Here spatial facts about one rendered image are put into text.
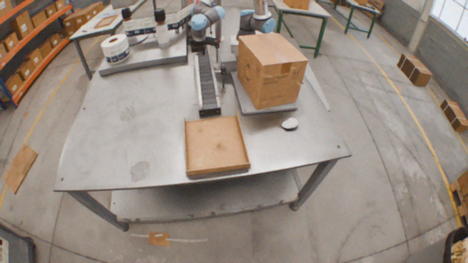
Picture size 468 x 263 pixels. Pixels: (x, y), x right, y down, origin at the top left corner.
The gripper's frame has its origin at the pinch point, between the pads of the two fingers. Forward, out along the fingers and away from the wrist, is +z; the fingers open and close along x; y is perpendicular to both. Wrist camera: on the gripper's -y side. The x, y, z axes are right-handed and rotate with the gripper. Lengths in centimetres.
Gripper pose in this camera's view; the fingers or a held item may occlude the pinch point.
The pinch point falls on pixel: (203, 54)
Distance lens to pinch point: 135.6
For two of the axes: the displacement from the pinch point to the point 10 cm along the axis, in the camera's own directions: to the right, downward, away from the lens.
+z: -1.1, 1.7, 9.8
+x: 1.4, 9.8, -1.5
